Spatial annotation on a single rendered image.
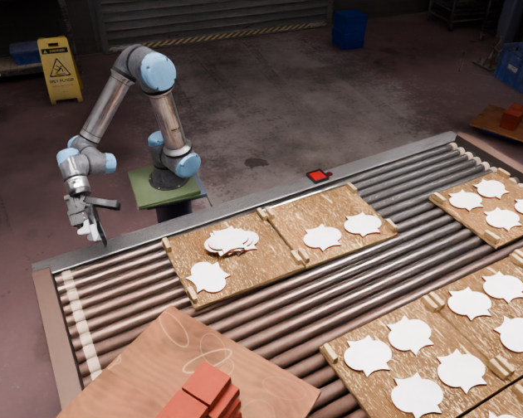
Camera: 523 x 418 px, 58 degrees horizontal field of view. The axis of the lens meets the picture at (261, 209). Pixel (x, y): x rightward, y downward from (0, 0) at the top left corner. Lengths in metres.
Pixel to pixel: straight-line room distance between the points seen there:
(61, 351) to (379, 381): 0.92
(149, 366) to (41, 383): 1.42
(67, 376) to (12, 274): 1.87
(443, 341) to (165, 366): 0.82
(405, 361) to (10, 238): 2.75
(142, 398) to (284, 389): 0.35
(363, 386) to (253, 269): 0.54
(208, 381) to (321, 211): 1.11
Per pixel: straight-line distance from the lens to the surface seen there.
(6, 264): 3.37
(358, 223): 1.86
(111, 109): 1.84
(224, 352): 1.32
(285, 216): 1.87
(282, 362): 1.45
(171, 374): 1.30
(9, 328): 2.99
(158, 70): 1.69
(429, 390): 1.45
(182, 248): 1.75
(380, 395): 1.41
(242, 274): 1.64
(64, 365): 1.51
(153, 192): 2.11
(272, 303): 1.58
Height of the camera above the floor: 2.13
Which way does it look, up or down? 39 degrees down
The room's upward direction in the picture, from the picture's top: 1 degrees clockwise
